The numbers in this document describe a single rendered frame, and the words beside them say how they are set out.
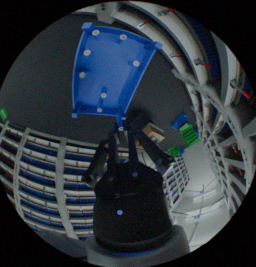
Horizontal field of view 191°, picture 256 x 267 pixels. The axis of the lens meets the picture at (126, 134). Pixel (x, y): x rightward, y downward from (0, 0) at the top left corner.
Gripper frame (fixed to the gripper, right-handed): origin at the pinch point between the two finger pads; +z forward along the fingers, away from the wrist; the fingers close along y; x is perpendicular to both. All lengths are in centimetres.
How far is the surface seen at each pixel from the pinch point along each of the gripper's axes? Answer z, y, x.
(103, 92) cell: 6.1, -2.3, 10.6
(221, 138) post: 2, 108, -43
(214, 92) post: 4, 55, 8
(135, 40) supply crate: 5.5, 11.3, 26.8
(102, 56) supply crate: 7.1, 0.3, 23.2
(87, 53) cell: 0.3, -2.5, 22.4
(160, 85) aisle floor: 49, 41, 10
